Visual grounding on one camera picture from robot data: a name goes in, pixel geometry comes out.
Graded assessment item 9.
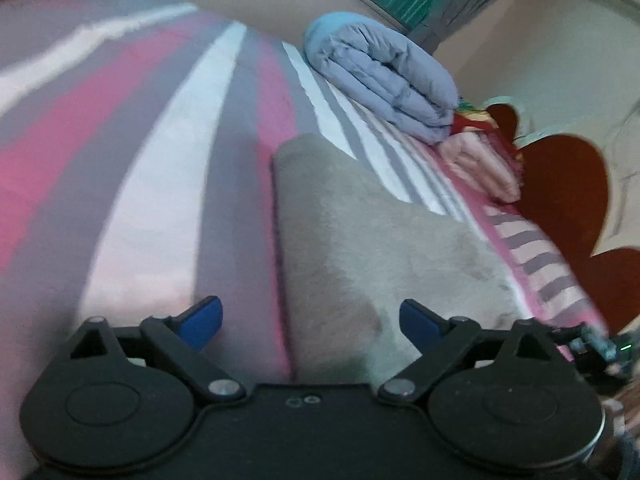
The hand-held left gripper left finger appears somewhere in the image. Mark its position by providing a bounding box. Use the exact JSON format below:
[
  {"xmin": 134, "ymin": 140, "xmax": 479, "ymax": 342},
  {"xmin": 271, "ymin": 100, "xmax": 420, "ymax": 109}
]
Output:
[{"xmin": 69, "ymin": 295, "xmax": 247, "ymax": 404}]

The red patterned cloth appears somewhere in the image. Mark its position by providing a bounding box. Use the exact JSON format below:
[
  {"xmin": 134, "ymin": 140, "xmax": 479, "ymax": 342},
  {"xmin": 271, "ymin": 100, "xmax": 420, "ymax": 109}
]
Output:
[{"xmin": 450, "ymin": 99, "xmax": 526, "ymax": 171}]

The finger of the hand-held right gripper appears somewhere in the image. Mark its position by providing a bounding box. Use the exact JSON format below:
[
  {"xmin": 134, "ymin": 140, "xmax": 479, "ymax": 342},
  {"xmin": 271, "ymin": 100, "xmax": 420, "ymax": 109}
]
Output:
[{"xmin": 550, "ymin": 325, "xmax": 586, "ymax": 348}]

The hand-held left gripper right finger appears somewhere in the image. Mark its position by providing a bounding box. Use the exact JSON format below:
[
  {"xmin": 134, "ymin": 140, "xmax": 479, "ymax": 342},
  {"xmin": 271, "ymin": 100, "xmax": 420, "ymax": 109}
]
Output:
[{"xmin": 377, "ymin": 298, "xmax": 559, "ymax": 404}]

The red heart-shaped headboard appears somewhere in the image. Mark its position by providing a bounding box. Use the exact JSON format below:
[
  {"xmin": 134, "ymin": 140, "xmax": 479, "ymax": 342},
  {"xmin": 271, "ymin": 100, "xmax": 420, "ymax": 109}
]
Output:
[{"xmin": 480, "ymin": 102, "xmax": 640, "ymax": 337}]

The folded blue quilt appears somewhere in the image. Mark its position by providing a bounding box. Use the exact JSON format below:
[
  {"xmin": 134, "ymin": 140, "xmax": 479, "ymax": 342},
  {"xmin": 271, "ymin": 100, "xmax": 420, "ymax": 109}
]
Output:
[{"xmin": 301, "ymin": 12, "xmax": 461, "ymax": 145}]

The pink grey white striped bedsheet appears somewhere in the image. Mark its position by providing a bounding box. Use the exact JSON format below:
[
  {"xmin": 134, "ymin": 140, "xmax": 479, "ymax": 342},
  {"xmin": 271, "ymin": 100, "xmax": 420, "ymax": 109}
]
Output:
[{"xmin": 0, "ymin": 0, "xmax": 608, "ymax": 466}]

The person's right forearm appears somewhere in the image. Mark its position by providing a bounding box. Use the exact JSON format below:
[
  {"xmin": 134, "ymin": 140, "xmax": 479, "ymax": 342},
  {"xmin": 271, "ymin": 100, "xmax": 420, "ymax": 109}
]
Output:
[{"xmin": 597, "ymin": 385, "xmax": 640, "ymax": 480}]

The folded pink striped cloth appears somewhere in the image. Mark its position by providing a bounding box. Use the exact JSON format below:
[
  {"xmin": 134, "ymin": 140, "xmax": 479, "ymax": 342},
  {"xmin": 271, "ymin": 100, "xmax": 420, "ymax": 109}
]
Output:
[{"xmin": 437, "ymin": 130, "xmax": 523, "ymax": 204}]

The grey towel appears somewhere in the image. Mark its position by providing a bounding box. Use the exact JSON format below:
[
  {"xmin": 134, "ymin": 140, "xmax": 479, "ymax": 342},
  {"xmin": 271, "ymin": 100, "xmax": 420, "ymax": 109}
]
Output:
[{"xmin": 271, "ymin": 134, "xmax": 532, "ymax": 387}]

